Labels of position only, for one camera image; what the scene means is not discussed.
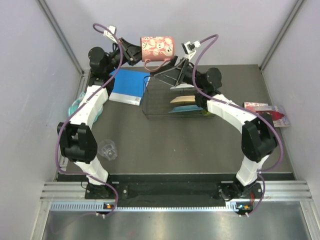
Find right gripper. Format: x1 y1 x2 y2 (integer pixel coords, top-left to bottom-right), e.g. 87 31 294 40
150 56 206 91

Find teal embossed plate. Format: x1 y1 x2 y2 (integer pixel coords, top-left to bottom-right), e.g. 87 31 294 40
168 105 203 114

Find peach bird plate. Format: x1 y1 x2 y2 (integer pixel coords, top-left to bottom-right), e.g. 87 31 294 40
170 95 196 104

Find teal cat-ear headphones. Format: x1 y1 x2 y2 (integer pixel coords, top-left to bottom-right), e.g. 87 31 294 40
67 92 104 123

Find grey wire dish rack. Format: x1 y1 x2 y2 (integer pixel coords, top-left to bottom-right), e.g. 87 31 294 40
141 77 214 120

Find clear plastic cup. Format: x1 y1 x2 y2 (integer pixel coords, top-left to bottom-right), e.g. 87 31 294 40
97 139 118 161

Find red illustrated book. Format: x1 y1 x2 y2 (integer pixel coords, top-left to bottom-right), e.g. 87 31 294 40
243 102 290 128

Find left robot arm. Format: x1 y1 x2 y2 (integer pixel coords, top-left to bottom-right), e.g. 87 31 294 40
55 23 142 199

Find blue folder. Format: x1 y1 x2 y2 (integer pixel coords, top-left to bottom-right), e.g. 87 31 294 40
108 69 151 106

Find red translucent mug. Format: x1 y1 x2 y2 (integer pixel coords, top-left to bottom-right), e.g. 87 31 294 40
140 36 175 73

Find aluminium front rail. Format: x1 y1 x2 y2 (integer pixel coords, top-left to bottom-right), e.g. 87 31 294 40
40 181 312 214

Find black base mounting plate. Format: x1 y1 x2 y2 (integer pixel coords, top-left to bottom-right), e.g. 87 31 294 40
85 181 261 202

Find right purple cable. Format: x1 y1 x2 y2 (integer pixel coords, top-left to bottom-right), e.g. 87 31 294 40
192 33 285 218

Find white watermelon plate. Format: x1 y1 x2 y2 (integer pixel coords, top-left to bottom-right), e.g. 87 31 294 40
170 83 194 91

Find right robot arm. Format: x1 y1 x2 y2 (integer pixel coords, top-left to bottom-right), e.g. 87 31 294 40
151 56 278 201

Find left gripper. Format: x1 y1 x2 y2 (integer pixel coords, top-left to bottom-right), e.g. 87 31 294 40
104 37 151 75

